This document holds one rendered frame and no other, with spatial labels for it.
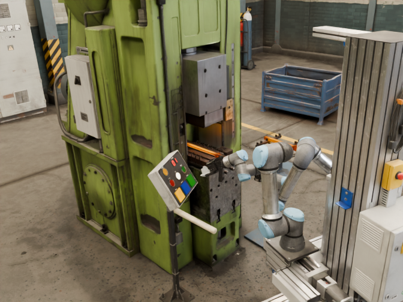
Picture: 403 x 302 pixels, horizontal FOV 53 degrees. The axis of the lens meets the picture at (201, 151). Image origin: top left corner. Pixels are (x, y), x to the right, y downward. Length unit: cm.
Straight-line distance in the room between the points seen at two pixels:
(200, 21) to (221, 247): 186
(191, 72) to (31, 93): 540
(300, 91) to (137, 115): 408
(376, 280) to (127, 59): 214
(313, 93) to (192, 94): 398
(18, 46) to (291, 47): 726
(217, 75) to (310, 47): 874
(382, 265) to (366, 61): 95
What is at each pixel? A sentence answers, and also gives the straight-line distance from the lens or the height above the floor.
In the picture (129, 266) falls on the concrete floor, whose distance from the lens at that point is 370.
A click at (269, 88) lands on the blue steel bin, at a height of 44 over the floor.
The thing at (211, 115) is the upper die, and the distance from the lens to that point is 301.
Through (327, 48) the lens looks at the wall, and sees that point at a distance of 1136.
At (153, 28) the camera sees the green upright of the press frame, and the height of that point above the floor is 200.
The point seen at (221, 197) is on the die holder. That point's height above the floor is 65.
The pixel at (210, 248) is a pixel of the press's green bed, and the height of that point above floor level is 20.
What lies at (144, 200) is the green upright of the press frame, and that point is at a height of 56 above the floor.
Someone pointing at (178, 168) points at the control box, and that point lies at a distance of 272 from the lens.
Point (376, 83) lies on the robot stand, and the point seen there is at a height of 185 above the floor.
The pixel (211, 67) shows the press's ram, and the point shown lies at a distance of 292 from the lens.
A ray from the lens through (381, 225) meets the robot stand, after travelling 205.
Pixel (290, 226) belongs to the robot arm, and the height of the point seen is 100.
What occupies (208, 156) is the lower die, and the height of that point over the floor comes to 99.
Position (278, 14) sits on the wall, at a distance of 1214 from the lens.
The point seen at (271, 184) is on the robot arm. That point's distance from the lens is 223.
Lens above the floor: 233
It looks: 24 degrees down
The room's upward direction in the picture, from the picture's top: 2 degrees counter-clockwise
